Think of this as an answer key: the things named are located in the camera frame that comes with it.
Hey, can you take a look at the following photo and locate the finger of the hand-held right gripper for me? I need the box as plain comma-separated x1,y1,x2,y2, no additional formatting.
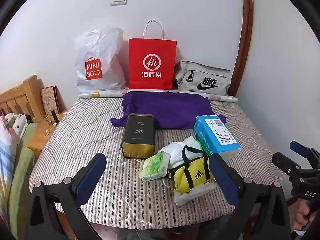
289,141,320,167
272,151,302,181

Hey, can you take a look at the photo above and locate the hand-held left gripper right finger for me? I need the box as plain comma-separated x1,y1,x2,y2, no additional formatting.
209,153,292,240

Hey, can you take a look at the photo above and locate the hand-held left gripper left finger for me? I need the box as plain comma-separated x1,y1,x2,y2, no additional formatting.
25,152,108,240

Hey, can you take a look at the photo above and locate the yellow mini duffel bag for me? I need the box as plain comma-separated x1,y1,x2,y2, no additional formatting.
168,145,215,194

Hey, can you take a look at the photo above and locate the white and green glove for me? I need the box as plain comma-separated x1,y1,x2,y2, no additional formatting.
157,135,203,171

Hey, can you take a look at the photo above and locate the green tissue packet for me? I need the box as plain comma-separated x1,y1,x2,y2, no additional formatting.
138,152,171,182

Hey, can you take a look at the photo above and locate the person's right hand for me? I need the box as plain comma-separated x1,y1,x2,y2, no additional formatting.
291,200,315,231

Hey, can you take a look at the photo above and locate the striped quilted table cover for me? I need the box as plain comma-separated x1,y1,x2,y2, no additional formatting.
29,96,292,224

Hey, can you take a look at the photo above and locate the blue tissue pack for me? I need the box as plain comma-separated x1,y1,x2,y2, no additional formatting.
194,115,242,161

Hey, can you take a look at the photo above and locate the dark green tin box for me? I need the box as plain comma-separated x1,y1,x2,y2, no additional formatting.
121,114,155,159

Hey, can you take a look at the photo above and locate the wooden nightstand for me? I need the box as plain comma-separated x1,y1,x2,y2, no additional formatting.
27,110,67,158

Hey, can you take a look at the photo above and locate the clear glass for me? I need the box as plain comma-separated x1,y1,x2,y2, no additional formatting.
40,119,54,137

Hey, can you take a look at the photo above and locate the green blanket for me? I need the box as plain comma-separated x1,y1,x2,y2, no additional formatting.
9,122,38,230

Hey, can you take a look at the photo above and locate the rolled printed paper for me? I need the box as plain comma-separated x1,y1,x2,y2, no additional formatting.
78,89,239,103

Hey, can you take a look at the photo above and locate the striped pastel bedding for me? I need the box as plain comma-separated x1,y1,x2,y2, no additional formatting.
0,130,15,220

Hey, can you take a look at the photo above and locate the purple cloth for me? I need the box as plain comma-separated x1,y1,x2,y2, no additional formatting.
110,91,227,130

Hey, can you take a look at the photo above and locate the spotted plush toy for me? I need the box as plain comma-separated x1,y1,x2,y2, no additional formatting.
2,112,32,136

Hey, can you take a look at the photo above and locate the grey waist bag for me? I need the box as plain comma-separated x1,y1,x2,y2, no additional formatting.
173,59,232,96

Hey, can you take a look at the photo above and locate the wooden headboard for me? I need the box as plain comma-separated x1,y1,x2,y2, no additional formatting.
0,74,47,120

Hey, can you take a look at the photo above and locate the white plastic shopping bag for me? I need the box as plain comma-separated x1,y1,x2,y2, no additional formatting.
74,27,127,93

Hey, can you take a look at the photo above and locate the red paper bag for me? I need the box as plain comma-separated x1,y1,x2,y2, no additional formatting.
128,19,177,90

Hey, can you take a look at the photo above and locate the brown wooden door frame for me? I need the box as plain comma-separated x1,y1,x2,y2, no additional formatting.
229,0,254,98

